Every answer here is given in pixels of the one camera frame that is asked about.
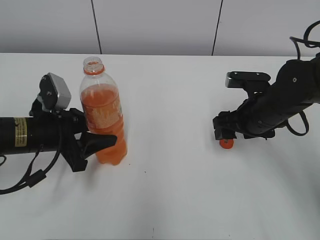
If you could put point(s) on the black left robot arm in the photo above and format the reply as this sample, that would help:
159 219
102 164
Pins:
13 136

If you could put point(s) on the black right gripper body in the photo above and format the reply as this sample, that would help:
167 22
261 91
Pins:
257 117

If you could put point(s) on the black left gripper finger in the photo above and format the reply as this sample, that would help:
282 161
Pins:
91 143
78 120

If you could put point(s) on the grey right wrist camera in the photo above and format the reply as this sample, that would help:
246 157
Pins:
251 82

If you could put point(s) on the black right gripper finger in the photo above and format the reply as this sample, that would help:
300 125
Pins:
225 119
224 133

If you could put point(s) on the orange bottle cap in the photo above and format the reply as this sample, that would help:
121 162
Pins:
226 143

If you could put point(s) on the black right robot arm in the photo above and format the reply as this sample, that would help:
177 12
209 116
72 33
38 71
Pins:
297 87

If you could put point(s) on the orange soda plastic bottle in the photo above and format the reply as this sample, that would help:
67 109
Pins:
100 99

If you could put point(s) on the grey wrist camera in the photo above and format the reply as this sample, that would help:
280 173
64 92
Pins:
54 93
251 82

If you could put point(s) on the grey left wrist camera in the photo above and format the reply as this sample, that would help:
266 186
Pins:
54 93

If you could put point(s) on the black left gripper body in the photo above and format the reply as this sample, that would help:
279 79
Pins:
52 131

